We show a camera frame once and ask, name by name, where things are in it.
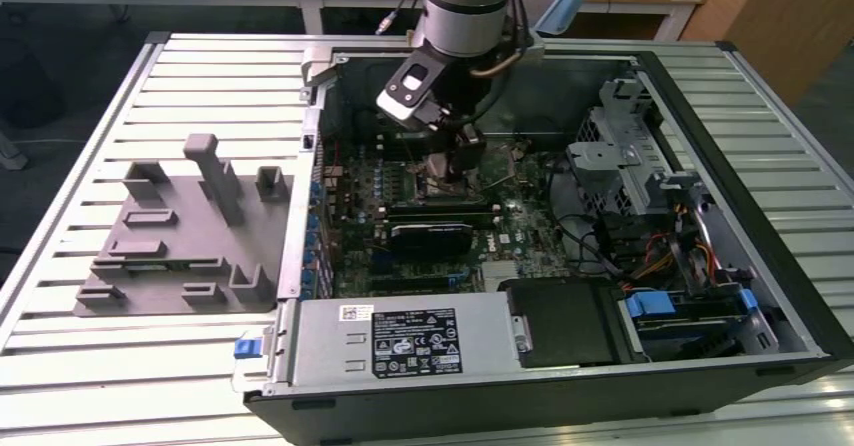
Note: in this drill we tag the metal disk bay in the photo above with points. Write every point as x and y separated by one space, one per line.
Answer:
687 336

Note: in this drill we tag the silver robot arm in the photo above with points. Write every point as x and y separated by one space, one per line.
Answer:
467 16

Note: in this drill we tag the small black expansion card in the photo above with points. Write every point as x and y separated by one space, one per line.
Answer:
429 243

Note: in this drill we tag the blue plastic clip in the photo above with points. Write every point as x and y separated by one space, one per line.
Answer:
747 300

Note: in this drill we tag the silver power supply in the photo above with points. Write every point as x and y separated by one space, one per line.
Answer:
320 346

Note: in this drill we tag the green motherboard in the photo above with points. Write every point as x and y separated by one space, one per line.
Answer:
533 246

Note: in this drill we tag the blue disk carrier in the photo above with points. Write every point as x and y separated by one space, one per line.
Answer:
648 305

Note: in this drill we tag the silver drive cage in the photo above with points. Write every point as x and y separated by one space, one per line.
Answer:
603 158

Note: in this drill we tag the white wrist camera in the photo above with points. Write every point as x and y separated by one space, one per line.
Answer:
406 101

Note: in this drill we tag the silver chipset heatsink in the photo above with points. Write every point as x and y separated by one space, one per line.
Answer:
501 271

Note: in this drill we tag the grey parts rack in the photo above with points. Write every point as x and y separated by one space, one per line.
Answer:
193 266

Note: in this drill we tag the black plastic shroud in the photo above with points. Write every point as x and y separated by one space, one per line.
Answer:
567 321

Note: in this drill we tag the wooden cabinet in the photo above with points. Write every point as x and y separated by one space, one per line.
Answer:
787 16

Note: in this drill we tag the green RAM stick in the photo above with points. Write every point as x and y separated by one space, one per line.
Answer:
174 265

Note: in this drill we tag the blue case latch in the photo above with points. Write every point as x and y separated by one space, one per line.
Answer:
246 348

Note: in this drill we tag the CPU socket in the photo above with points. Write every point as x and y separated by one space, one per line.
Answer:
433 195

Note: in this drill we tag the black RAM slot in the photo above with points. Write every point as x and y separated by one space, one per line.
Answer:
398 149
398 143
440 218
398 137
483 224
440 213
440 208
398 155

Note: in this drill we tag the black PC case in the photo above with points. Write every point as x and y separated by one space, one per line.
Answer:
467 411

